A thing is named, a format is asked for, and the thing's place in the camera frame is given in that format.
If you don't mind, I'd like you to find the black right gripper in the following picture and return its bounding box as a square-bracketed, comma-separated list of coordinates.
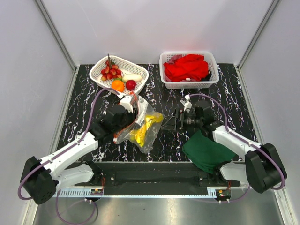
[161, 107, 203, 133]

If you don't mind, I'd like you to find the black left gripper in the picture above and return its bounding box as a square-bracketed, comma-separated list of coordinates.
[113, 106, 145, 133]

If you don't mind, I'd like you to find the yellow fake banana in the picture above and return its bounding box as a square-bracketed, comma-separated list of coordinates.
[130, 112, 164, 147]

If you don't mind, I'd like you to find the clear zip top bag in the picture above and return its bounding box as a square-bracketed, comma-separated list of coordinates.
[113, 92, 164, 154]

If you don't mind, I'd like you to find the orange fake fruit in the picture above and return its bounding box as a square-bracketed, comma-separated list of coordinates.
[111, 80, 124, 92]

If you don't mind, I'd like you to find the red fake apple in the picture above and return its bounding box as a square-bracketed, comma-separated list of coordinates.
[125, 80, 136, 91]

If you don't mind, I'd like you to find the pale cream fake food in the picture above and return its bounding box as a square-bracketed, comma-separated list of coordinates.
[122, 74, 143, 83]

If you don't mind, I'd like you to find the red fake strawberry bunch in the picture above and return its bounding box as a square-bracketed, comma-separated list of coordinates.
[100, 55, 122, 81]

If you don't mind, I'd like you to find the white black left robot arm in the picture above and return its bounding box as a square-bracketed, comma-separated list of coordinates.
[20, 105, 138, 205]

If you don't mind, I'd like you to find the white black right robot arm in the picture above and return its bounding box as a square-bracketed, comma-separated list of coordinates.
[162, 100, 287, 193]

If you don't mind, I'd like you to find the folded green cloth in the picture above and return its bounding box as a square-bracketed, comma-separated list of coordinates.
[182, 130, 236, 174]

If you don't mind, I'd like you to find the white oval perforated basket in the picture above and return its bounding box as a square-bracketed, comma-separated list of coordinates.
[89, 55, 149, 95]

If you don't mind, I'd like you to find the red cloth in basket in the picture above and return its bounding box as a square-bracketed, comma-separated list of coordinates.
[163, 54, 211, 82]

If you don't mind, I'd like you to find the white rectangular slotted basket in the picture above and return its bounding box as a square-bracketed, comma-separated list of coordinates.
[159, 51, 219, 89]

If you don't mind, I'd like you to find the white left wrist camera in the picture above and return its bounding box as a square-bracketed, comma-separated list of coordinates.
[120, 95, 138, 113]

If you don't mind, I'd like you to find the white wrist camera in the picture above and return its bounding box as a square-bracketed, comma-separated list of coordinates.
[120, 95, 138, 113]
[180, 95, 193, 113]

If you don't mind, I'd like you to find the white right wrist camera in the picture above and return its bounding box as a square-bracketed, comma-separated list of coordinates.
[180, 95, 193, 113]

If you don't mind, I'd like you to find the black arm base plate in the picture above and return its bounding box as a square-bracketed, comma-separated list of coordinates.
[74, 161, 241, 196]

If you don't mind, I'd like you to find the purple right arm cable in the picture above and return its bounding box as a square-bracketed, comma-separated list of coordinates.
[188, 93, 286, 203]

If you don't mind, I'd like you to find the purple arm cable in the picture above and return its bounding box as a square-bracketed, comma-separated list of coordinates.
[188, 93, 286, 203]
[18, 88, 125, 225]

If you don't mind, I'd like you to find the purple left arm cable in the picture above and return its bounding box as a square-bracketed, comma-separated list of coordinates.
[18, 88, 125, 225]

